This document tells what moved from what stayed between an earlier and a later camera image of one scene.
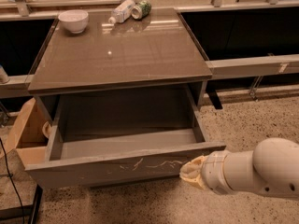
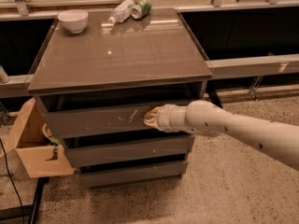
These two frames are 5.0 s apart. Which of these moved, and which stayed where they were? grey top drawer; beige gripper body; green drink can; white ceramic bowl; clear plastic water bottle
Moved: grey top drawer; beige gripper body
Stayed: clear plastic water bottle; green drink can; white ceramic bowl
